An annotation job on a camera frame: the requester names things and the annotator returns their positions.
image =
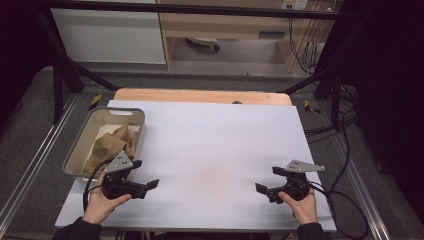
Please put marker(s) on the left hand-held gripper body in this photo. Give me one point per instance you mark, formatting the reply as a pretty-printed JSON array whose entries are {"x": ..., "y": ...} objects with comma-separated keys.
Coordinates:
[{"x": 116, "y": 190}]

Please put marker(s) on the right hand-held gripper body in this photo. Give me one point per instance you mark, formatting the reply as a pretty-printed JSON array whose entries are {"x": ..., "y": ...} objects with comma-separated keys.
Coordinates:
[{"x": 296, "y": 186}]

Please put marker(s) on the tan cloth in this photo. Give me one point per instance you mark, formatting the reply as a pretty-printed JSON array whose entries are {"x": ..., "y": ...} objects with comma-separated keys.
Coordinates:
[{"x": 106, "y": 150}]

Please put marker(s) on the grey plastic basket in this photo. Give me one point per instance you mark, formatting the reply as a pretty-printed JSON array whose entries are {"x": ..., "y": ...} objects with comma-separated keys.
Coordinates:
[{"x": 83, "y": 135}]

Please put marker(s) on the person's left hand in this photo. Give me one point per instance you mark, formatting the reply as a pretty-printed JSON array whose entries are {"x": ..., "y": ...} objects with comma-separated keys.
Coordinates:
[{"x": 98, "y": 205}]

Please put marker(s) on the person's right hand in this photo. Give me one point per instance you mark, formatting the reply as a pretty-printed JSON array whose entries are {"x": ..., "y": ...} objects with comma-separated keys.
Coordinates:
[{"x": 305, "y": 210}]

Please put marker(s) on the yellow and black clamp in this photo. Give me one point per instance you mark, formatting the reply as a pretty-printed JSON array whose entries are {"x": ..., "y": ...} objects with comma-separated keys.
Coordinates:
[
  {"x": 95, "y": 101},
  {"x": 310, "y": 107}
]

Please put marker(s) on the light wooden table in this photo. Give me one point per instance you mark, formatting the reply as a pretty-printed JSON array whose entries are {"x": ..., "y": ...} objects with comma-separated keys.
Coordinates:
[{"x": 200, "y": 96}]

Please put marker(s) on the white cabinet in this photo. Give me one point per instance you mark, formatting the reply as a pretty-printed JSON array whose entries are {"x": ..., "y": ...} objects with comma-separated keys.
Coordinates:
[{"x": 106, "y": 36}]

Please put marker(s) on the white chair base with casters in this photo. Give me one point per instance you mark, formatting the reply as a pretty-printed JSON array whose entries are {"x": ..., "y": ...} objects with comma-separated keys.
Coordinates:
[{"x": 201, "y": 41}]

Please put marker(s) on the dark curtain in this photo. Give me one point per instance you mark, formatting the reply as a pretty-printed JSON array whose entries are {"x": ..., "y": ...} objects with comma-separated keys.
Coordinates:
[{"x": 393, "y": 83}]

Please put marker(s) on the light wooden desk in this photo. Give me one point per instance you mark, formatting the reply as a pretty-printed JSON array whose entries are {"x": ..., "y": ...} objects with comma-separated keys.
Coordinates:
[{"x": 226, "y": 28}]

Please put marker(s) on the white power strip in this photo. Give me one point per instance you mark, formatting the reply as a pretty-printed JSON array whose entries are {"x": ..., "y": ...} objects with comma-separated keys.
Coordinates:
[{"x": 295, "y": 4}]

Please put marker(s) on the aluminium rail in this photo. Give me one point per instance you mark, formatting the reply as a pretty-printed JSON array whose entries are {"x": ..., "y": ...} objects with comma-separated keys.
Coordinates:
[
  {"x": 363, "y": 196},
  {"x": 36, "y": 160}
]

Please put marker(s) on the black metal frame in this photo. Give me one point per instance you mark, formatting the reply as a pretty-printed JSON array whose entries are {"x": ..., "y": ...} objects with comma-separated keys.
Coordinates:
[{"x": 166, "y": 8}]

